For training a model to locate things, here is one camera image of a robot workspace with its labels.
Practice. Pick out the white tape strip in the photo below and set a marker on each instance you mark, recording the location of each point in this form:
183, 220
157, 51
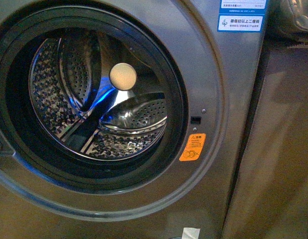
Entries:
190, 233

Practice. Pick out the stainless steel washer drum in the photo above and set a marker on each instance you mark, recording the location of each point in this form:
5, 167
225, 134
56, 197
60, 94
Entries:
94, 98

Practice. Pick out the grey front-load washing machine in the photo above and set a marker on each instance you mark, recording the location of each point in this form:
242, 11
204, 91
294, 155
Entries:
47, 192

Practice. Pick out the blue white label sticker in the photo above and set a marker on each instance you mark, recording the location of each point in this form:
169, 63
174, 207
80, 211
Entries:
241, 15

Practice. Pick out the grey side cabinet panel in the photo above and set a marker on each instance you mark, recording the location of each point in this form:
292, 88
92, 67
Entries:
269, 199

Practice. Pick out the orange warning sticker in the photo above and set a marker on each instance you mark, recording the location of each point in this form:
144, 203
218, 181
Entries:
193, 147

